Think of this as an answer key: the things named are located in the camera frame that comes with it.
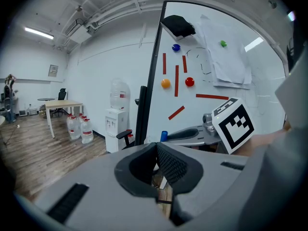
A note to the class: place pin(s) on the large dispenser water bottle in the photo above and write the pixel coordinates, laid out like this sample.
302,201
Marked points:
118,93

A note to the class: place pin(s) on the short red magnetic strip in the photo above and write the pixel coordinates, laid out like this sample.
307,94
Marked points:
176,112

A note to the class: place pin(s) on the blue round magnet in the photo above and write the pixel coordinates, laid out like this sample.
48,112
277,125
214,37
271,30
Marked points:
176,47

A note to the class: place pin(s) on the blue marker pen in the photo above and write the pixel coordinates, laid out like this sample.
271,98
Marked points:
164,136

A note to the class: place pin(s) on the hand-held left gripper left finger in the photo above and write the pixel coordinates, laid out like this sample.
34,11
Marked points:
103,184

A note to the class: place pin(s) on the white water dispenser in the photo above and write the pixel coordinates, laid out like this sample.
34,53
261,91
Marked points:
115,124

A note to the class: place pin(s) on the ceiling strip light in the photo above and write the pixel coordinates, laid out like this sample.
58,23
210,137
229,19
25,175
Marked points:
38,33

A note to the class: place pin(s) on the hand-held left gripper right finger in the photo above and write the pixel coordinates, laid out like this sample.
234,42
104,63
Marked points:
211,172

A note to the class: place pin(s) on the red round magnet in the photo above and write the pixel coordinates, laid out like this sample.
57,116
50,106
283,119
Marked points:
189,81

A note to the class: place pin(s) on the orange round magnet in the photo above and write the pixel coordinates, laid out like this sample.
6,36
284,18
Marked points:
165,83

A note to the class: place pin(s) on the small white floor appliance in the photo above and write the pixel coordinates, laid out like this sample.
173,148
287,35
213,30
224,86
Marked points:
32,111
22,112

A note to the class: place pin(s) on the long red magnetic strip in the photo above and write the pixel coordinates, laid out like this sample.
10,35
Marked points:
211,96

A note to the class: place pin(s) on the large whiteboard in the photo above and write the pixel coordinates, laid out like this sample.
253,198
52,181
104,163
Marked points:
260,93

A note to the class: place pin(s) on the white paper sheets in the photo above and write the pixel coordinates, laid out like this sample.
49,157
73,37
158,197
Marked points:
228,64

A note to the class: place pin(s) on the wooden table white legs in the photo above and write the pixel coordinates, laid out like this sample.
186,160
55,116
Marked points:
62,103

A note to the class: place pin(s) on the person's right forearm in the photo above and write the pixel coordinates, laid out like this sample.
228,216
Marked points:
260,141

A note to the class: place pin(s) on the ceiling air conditioner unit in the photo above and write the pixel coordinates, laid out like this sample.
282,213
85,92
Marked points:
80,34

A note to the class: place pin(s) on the white whiteboard on stand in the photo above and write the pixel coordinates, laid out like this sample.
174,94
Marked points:
154,64

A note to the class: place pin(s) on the black armrest office chair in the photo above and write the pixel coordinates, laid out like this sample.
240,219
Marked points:
124,134

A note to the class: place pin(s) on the humanoid figure on stand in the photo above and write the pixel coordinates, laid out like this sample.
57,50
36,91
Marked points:
9,90

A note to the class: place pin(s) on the green round magnet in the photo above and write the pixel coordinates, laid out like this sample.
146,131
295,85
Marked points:
223,43

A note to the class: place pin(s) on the white ceiling pipes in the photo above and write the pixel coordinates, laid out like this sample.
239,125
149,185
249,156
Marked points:
120,11

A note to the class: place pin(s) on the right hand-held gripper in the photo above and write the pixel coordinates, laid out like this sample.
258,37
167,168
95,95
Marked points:
235,126

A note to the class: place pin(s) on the black felt whiteboard eraser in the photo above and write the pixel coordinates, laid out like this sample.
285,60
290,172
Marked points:
178,25

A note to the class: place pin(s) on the round black table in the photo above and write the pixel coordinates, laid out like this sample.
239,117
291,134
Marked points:
45,99

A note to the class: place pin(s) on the black high-back office chair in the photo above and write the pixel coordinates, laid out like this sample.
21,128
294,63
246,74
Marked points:
62,95

